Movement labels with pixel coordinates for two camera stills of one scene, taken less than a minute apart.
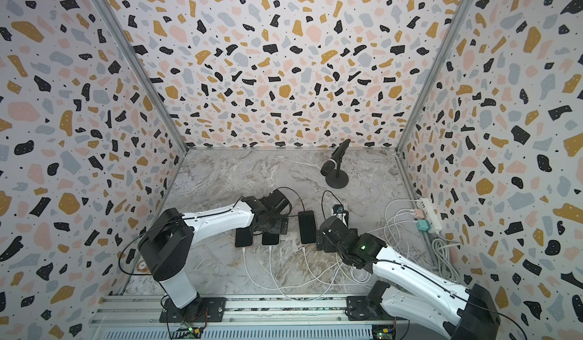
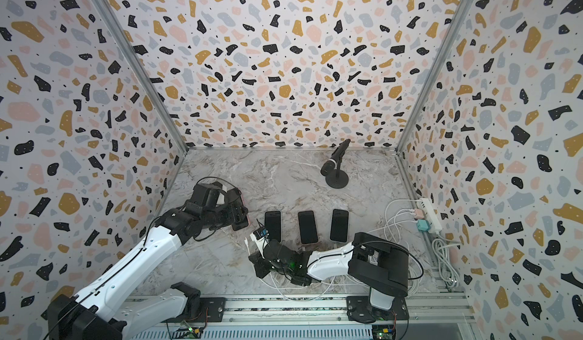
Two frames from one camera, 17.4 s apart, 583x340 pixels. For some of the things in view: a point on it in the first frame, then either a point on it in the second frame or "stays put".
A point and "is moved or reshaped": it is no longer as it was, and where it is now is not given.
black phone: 244,237 is moved or reshaped
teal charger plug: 423,225 stays put
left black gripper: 280,226 -> 234,213
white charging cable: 297,299 stays put
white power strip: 430,215 stays put
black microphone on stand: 336,177 stays put
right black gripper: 325,246 -> 258,262
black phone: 307,227 stays put
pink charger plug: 419,214 stays put
